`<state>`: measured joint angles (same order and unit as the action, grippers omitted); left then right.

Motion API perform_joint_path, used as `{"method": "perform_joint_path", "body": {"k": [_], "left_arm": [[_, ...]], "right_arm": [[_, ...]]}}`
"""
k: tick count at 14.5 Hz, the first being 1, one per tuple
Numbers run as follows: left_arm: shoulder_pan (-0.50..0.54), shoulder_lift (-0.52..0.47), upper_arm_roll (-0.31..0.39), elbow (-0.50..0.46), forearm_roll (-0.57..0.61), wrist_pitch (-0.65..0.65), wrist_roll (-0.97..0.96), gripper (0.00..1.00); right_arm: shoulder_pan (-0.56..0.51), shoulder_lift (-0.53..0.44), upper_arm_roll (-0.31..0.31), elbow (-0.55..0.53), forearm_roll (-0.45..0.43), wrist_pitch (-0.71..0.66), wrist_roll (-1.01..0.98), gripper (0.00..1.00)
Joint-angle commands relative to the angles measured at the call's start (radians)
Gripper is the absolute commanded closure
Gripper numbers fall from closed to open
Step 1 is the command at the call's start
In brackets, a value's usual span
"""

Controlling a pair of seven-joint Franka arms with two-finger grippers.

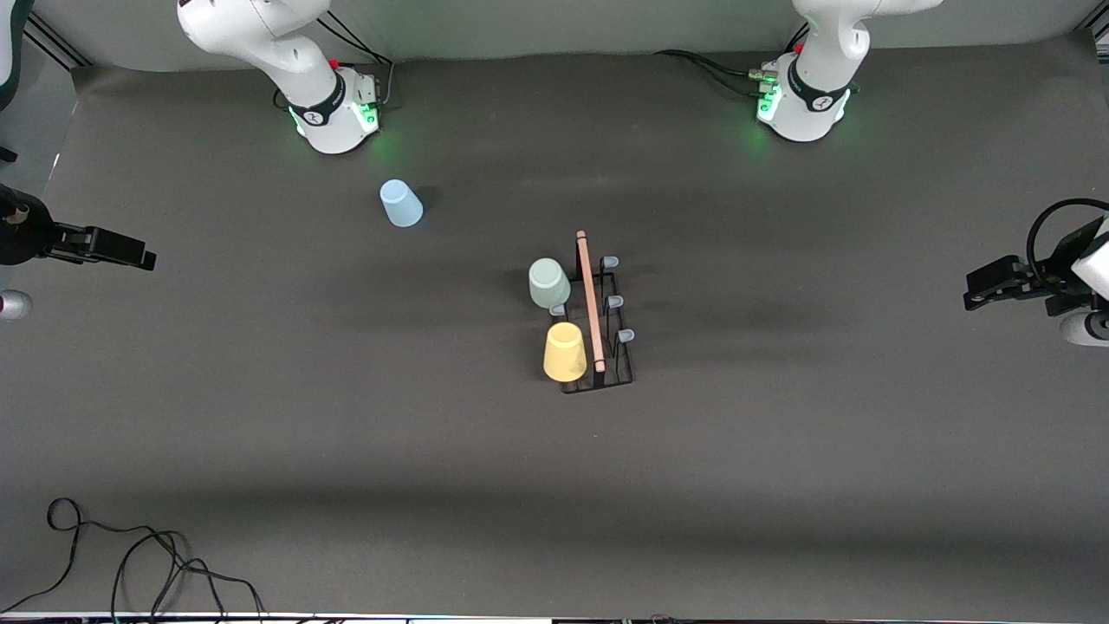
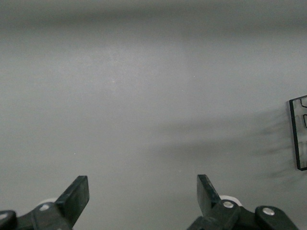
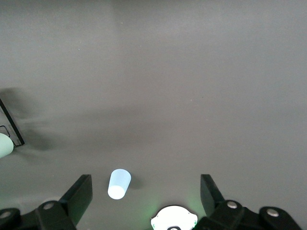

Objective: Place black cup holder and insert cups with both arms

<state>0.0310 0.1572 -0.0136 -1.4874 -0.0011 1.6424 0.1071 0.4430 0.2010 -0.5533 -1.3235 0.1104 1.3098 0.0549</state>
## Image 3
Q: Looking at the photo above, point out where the black wire cup holder rack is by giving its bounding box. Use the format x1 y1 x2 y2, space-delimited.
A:
0 98 25 147

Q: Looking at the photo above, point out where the light blue plastic cup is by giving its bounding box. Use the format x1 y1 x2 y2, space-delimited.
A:
107 169 132 200

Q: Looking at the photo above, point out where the dark grey table mat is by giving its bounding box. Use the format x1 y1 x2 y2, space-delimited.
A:
0 0 307 230

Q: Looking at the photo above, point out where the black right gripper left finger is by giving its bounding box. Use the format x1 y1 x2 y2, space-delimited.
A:
0 174 93 230

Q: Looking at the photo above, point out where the pale green plastic cup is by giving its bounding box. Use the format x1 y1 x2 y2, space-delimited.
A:
0 133 14 159

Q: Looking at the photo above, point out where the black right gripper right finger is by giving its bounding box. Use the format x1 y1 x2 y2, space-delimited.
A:
195 174 302 230

